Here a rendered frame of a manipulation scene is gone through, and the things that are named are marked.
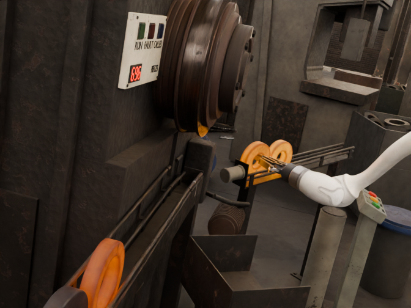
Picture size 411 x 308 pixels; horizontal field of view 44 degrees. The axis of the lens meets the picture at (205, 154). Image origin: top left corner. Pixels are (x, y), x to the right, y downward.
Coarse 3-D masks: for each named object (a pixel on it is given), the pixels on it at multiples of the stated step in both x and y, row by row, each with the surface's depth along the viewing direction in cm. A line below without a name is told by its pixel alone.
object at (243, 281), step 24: (192, 240) 130; (216, 240) 136; (240, 240) 139; (192, 264) 129; (216, 264) 138; (240, 264) 141; (192, 288) 128; (216, 288) 117; (240, 288) 134; (264, 288) 113; (288, 288) 115
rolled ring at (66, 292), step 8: (64, 288) 91; (72, 288) 92; (56, 296) 88; (64, 296) 88; (72, 296) 89; (80, 296) 93; (48, 304) 86; (56, 304) 86; (64, 304) 86; (72, 304) 90; (80, 304) 94
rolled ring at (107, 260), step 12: (108, 240) 107; (96, 252) 103; (108, 252) 103; (120, 252) 111; (96, 264) 101; (108, 264) 104; (120, 264) 114; (84, 276) 100; (96, 276) 100; (108, 276) 114; (120, 276) 116; (84, 288) 99; (96, 288) 99; (108, 288) 114; (96, 300) 101; (108, 300) 112
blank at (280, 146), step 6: (276, 144) 220; (282, 144) 221; (288, 144) 224; (270, 150) 220; (276, 150) 220; (282, 150) 223; (288, 150) 226; (276, 156) 222; (282, 156) 228; (288, 156) 227; (288, 162) 229; (276, 174) 226
